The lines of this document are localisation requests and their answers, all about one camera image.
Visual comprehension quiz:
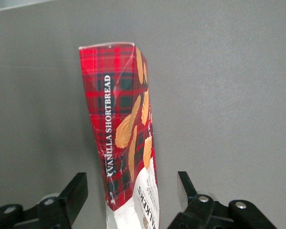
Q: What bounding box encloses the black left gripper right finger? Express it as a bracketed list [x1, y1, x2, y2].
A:
[166, 171, 277, 229]

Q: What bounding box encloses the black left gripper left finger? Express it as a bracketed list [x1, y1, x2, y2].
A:
[0, 172, 89, 229]

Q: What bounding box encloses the red tartan cookie box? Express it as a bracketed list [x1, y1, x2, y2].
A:
[78, 42, 162, 229]

